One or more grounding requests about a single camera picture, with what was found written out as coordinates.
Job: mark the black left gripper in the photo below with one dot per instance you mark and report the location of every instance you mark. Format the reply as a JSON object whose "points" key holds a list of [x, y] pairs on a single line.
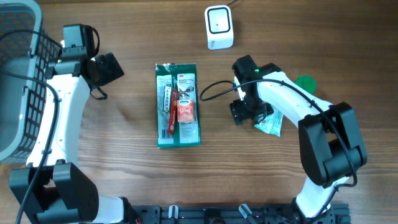
{"points": [[114, 69]]}

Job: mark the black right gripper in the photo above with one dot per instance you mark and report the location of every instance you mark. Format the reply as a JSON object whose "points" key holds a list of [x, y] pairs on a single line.
{"points": [[241, 110]]}

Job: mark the teal wet wipes pack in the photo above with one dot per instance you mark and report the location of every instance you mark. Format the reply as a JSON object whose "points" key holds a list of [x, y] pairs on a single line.
{"points": [[270, 124]]}

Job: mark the green lidded small jar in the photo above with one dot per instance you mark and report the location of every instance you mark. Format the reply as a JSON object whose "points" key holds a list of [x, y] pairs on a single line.
{"points": [[307, 83]]}

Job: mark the orange tissue pack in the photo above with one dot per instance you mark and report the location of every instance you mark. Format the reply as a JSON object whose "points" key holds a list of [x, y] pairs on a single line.
{"points": [[185, 111]]}

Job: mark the green white candy bar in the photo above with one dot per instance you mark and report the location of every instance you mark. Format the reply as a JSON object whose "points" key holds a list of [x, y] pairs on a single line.
{"points": [[167, 99]]}

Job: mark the green glove package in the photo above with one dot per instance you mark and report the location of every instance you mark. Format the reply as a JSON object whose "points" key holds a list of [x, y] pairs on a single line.
{"points": [[184, 78]]}

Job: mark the red Nescafe coffee stick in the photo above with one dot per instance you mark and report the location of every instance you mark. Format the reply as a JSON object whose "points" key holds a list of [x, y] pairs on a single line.
{"points": [[173, 112]]}

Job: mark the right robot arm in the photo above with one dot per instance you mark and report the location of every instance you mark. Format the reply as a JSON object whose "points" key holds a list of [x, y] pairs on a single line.
{"points": [[330, 142]]}

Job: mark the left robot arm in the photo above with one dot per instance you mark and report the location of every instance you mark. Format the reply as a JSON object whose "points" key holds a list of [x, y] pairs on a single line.
{"points": [[52, 188]]}

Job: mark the white barcode scanner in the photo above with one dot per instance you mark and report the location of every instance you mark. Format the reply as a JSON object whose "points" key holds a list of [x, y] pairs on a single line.
{"points": [[219, 27]]}

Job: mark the grey plastic mesh basket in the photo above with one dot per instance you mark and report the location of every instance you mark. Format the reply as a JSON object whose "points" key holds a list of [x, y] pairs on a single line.
{"points": [[26, 50]]}

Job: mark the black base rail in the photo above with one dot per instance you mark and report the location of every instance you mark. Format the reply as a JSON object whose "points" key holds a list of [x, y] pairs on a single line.
{"points": [[268, 214]]}

